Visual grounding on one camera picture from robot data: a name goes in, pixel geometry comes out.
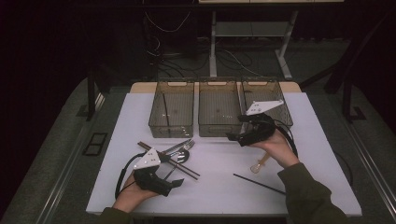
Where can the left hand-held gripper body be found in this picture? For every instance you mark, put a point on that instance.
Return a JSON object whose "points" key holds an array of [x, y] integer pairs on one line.
{"points": [[152, 182]]}

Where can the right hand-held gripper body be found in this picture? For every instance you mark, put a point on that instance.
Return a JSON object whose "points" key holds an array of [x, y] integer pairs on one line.
{"points": [[260, 129]]}

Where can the metal spoon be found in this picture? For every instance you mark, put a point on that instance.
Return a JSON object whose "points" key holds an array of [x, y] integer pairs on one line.
{"points": [[183, 155]]}

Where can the clear brown plastic bin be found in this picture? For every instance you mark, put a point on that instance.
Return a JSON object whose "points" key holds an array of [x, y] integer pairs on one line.
{"points": [[177, 109], [264, 90], [219, 109]]}

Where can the person's left hand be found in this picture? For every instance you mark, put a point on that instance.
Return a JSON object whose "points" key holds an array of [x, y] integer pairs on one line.
{"points": [[130, 196]]}

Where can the person's right hand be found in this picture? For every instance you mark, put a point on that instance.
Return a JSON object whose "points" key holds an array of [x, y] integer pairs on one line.
{"points": [[278, 149]]}

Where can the metal fork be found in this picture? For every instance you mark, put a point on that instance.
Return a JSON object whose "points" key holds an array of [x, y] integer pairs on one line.
{"points": [[180, 144], [186, 145]]}

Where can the black stand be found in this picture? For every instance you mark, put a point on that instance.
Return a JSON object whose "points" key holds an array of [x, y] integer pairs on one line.
{"points": [[348, 99], [91, 96]]}

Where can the grey metal desk frame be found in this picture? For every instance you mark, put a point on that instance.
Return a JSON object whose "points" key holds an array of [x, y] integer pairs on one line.
{"points": [[213, 46]]}

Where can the metal floor rail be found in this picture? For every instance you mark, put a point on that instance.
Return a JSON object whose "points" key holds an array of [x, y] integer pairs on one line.
{"points": [[370, 161], [67, 165]]}

